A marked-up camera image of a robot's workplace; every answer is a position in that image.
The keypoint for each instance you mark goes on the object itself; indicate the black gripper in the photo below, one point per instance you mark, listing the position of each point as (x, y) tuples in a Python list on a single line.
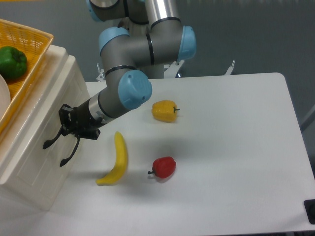
[(81, 125)]

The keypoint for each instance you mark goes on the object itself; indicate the white top drawer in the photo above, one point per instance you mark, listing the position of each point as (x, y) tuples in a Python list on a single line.
[(38, 121)]

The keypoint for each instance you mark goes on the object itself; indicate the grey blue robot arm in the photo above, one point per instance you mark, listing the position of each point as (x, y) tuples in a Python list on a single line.
[(165, 40)]

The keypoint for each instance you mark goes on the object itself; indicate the white drawer cabinet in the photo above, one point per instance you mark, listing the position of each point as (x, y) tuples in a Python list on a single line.
[(44, 192)]

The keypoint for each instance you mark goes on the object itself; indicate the yellow banana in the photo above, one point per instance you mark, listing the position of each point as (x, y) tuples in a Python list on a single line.
[(121, 162)]

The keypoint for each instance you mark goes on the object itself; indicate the white plate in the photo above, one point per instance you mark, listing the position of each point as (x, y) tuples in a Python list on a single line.
[(5, 98)]

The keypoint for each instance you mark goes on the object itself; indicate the green bell pepper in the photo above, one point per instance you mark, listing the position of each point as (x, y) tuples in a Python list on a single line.
[(13, 63)]

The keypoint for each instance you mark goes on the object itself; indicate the red bell pepper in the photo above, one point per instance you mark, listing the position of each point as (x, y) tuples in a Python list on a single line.
[(163, 167)]

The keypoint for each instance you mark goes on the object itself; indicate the yellow woven basket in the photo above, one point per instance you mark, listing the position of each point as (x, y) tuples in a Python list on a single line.
[(34, 44)]

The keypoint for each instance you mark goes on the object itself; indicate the yellow bell pepper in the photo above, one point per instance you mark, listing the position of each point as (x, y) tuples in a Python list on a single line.
[(165, 111)]

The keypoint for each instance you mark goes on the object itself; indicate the black corner device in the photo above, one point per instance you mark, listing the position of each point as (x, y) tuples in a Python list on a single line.
[(310, 210)]

